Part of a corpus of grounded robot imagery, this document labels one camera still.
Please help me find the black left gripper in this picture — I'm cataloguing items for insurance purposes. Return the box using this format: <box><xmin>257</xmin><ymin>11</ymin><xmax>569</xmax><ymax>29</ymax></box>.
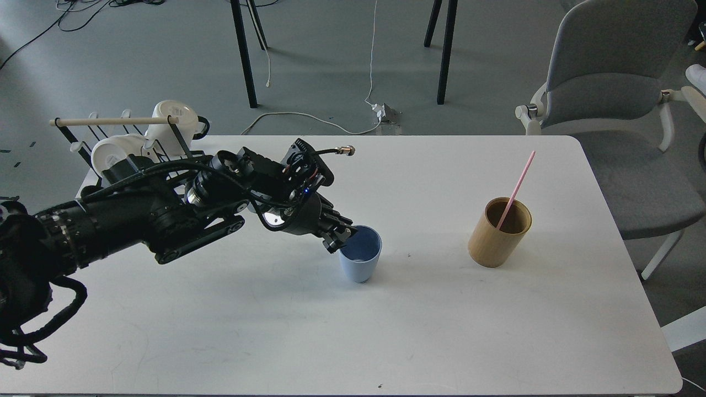
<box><xmin>258</xmin><ymin>193</ymin><xmax>358</xmax><ymax>254</ymax></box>

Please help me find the blue plastic cup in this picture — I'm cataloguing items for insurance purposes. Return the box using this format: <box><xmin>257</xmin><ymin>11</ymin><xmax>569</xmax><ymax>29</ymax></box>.
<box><xmin>339</xmin><ymin>224</ymin><xmax>383</xmax><ymax>282</ymax></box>

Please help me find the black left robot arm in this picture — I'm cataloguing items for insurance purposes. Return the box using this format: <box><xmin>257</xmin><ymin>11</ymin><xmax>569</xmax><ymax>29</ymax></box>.
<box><xmin>1</xmin><ymin>139</ymin><xmax>358</xmax><ymax>369</ymax></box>

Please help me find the white power plug adapter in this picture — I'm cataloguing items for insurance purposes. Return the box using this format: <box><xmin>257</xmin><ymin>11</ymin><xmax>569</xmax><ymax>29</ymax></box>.
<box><xmin>371</xmin><ymin>103</ymin><xmax>387</xmax><ymax>123</ymax></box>

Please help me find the bamboo cylinder holder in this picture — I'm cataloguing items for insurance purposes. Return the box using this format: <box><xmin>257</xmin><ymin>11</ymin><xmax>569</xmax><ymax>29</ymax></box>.
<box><xmin>467</xmin><ymin>197</ymin><xmax>532</xmax><ymax>268</ymax></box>

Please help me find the white mug upper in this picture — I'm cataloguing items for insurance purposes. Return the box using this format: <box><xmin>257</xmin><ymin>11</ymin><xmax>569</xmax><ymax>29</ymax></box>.
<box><xmin>144</xmin><ymin>100</ymin><xmax>210</xmax><ymax>157</ymax></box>

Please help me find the white mug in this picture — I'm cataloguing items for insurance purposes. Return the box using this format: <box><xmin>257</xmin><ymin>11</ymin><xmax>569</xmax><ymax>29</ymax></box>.
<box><xmin>90</xmin><ymin>134</ymin><xmax>158</xmax><ymax>184</ymax></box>
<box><xmin>144</xmin><ymin>100</ymin><xmax>210</xmax><ymax>157</ymax></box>

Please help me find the white mug lower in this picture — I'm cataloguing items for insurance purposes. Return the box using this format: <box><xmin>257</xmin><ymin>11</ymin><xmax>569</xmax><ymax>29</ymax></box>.
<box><xmin>90</xmin><ymin>134</ymin><xmax>158</xmax><ymax>184</ymax></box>

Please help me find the black table leg left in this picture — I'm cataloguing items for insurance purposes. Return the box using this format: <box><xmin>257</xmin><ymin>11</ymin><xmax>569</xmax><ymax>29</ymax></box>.
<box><xmin>229</xmin><ymin>1</ymin><xmax>268</xmax><ymax>109</ymax></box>

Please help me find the black table leg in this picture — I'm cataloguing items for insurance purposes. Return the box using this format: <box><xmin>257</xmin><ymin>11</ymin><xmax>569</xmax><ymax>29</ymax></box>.
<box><xmin>423</xmin><ymin>1</ymin><xmax>458</xmax><ymax>105</ymax></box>
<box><xmin>229</xmin><ymin>1</ymin><xmax>268</xmax><ymax>109</ymax></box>

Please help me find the black table leg right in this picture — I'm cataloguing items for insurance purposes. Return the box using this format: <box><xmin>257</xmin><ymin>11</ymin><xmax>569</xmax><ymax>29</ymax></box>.
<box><xmin>423</xmin><ymin>1</ymin><xmax>458</xmax><ymax>105</ymax></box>

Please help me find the grey office chair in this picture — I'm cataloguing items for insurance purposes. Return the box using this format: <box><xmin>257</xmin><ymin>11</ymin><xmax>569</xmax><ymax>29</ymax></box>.
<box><xmin>515</xmin><ymin>1</ymin><xmax>704</xmax><ymax>281</ymax></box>

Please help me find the white floor cable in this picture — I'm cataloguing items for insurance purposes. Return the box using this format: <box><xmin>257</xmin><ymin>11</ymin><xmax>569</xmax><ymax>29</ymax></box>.
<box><xmin>241</xmin><ymin>0</ymin><xmax>387</xmax><ymax>136</ymax></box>

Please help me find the black wire mug rack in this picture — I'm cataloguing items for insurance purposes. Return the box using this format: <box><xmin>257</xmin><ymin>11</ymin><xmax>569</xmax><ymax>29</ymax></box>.
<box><xmin>50</xmin><ymin>115</ymin><xmax>208</xmax><ymax>183</ymax></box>

